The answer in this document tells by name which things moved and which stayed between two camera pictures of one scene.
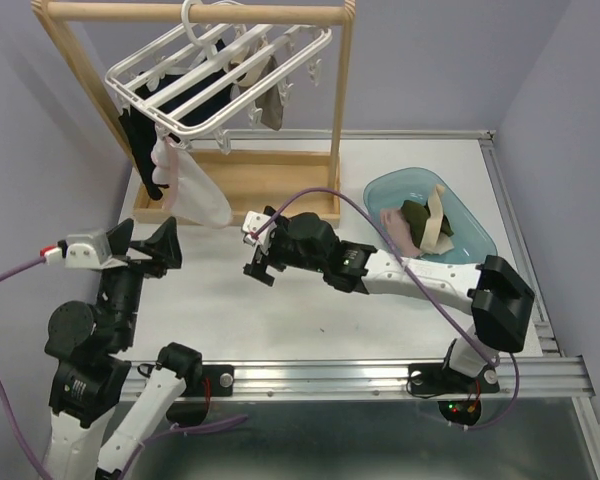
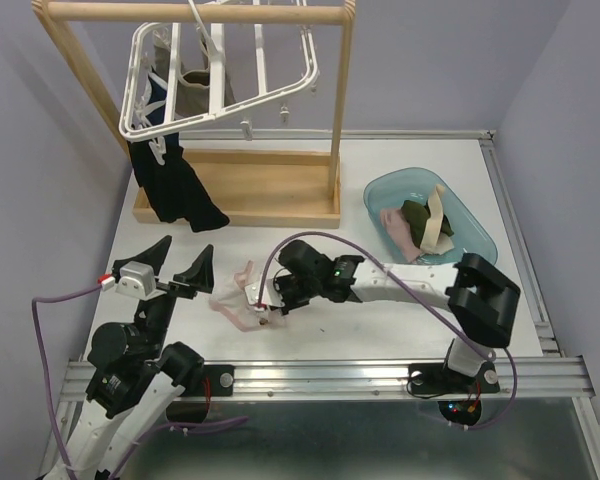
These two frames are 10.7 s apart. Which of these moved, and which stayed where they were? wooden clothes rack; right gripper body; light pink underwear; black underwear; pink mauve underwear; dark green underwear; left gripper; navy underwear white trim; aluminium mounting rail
Moved: left gripper; dark green underwear; navy underwear white trim; black underwear; right gripper body; light pink underwear
Stayed: wooden clothes rack; pink mauve underwear; aluminium mounting rail
